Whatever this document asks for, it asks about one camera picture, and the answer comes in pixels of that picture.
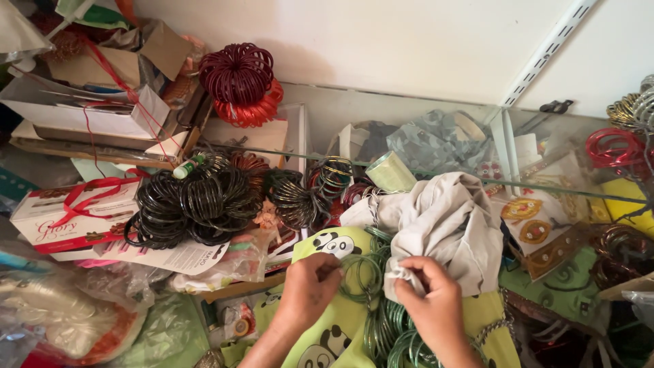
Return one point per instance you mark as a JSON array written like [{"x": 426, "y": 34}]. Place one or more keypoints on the person's right hand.
[{"x": 437, "y": 301}]

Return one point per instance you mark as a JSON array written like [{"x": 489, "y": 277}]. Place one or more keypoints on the person's left hand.
[{"x": 304, "y": 291}]

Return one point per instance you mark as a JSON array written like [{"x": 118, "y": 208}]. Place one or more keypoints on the person's left fingers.
[{"x": 331, "y": 271}]

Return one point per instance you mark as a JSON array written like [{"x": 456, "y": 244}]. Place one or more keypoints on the bundle of green bangles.
[{"x": 380, "y": 312}]

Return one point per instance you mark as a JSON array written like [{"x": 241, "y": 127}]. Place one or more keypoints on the beige cloth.
[{"x": 444, "y": 225}]

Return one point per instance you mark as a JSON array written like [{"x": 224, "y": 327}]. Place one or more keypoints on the green panda print bag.
[{"x": 334, "y": 327}]

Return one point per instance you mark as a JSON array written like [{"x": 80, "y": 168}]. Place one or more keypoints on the bundle of dark gold-striped bangles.
[{"x": 294, "y": 200}]

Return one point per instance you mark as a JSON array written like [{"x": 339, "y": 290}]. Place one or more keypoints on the bundle of multicolour bangles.
[{"x": 332, "y": 176}]

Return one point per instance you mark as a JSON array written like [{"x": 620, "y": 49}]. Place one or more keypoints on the small tape roll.
[{"x": 241, "y": 327}]

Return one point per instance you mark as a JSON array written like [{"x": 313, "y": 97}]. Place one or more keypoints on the pale green thread roll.
[{"x": 391, "y": 172}]

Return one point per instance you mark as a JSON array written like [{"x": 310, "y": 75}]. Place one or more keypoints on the bundle of copper bangles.
[{"x": 250, "y": 164}]

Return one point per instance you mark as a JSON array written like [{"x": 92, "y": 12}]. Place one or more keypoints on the bundle of black bangles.
[{"x": 196, "y": 207}]

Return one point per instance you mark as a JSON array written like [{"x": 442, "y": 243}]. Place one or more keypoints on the white labelled packet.
[{"x": 168, "y": 255}]

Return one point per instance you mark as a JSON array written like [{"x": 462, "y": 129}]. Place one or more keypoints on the grey patterned plastic bag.
[{"x": 434, "y": 140}]

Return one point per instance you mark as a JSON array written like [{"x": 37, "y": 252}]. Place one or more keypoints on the small green and white bottle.
[{"x": 187, "y": 166}]

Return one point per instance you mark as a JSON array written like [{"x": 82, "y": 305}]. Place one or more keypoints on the card of gold ornament stickers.
[{"x": 534, "y": 225}]

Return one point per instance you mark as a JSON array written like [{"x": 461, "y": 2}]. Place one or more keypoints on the bundle of maroon bangles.
[{"x": 237, "y": 71}]

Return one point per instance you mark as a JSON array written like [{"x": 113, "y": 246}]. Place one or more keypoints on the red ribbon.
[{"x": 92, "y": 197}]

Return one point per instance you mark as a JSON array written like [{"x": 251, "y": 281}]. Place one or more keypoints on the white and red gift box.
[{"x": 76, "y": 217}]

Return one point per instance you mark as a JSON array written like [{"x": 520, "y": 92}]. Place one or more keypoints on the heap of clear plastic bags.
[{"x": 71, "y": 312}]

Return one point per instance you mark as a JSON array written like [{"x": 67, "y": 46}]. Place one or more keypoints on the black hook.
[{"x": 556, "y": 106}]

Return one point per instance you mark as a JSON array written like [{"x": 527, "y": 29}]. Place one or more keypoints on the bundle of brown bangles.
[{"x": 618, "y": 255}]

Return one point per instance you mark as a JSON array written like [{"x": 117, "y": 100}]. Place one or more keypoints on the brown cardboard box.
[{"x": 127, "y": 56}]

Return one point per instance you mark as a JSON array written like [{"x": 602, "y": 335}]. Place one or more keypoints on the white open cardboard box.
[{"x": 84, "y": 107}]

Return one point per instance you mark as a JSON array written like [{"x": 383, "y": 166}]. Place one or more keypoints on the yellow box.
[{"x": 626, "y": 205}]

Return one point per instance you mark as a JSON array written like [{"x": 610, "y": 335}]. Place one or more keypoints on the bundle of bright red bangles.
[{"x": 613, "y": 148}]

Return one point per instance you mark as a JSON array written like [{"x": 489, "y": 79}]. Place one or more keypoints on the bundle of gold silver bangles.
[{"x": 633, "y": 108}]

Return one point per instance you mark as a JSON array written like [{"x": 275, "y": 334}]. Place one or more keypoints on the white slotted wall rail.
[{"x": 547, "y": 51}]

